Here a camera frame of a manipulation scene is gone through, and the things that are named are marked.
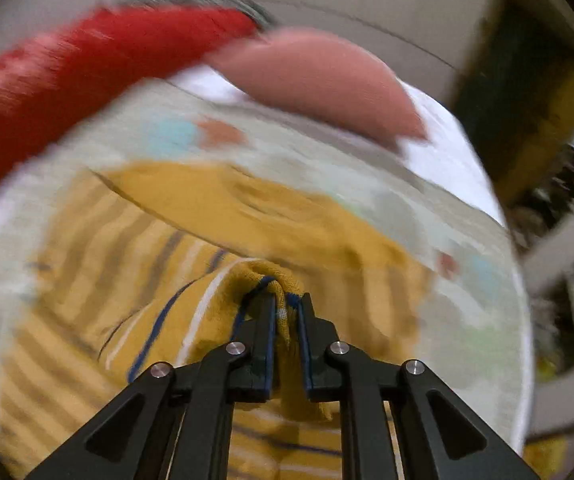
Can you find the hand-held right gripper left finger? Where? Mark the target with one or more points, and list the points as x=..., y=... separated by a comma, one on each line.
x=268, y=340

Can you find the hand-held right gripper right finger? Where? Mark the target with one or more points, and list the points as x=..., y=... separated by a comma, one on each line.
x=305, y=345

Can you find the yellow striped shirt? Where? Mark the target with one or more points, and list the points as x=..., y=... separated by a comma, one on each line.
x=247, y=210

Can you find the light printed blanket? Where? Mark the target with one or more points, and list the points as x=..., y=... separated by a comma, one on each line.
x=447, y=240

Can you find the white bed sheet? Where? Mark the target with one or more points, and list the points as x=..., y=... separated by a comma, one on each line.
x=447, y=150

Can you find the pink cushion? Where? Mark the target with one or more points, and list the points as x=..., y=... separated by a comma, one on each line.
x=327, y=80

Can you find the grey sofa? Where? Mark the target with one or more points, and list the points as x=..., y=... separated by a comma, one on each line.
x=367, y=5

